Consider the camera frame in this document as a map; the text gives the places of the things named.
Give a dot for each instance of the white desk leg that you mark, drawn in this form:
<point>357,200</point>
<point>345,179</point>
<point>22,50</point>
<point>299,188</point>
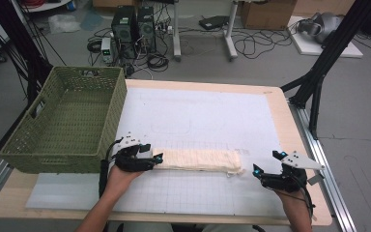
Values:
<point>230,32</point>
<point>176,32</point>

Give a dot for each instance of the grey tape piece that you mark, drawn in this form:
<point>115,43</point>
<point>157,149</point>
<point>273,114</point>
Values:
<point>316,179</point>

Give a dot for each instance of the large brown cardboard box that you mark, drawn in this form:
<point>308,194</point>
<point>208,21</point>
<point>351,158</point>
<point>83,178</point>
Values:
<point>267,14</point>

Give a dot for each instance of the person's left hand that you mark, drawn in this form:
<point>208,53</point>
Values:
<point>120,182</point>

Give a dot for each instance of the white grid mat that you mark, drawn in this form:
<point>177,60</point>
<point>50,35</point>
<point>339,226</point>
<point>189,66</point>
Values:
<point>199,112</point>

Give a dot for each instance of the large black computer tower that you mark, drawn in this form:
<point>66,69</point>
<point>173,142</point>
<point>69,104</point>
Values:
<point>124,29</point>

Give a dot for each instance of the cream egg-print cloth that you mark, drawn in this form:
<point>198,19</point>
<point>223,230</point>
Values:
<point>199,159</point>

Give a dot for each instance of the clear plastic bag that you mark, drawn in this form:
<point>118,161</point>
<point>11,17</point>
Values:
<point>63,23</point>

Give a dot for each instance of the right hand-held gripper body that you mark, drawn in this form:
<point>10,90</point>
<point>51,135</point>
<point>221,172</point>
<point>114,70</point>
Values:
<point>290,179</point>

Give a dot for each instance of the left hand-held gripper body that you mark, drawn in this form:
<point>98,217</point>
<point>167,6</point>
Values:
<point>128,159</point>

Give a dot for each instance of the white floor board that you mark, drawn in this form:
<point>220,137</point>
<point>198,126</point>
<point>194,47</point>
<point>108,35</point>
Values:
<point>306,46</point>

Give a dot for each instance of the grey headset device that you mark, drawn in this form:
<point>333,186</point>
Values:
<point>325,25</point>

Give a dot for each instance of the white power supply unit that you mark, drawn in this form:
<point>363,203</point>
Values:
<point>107,50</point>

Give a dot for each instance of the black flat case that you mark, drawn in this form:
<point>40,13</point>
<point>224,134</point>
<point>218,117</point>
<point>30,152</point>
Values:
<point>214,22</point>

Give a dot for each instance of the slim black computer tower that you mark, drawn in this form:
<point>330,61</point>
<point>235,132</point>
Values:
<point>146,29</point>

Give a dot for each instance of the person's right hand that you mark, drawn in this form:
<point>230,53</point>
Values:
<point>293,201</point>

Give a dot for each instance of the green woven basket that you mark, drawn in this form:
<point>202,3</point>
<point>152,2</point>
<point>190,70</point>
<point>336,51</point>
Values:
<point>25,148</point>

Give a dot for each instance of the black metal stand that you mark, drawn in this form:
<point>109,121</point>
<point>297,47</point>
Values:
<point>335,45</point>

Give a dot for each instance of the aluminium rail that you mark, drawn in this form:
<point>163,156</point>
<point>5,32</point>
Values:
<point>331,193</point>

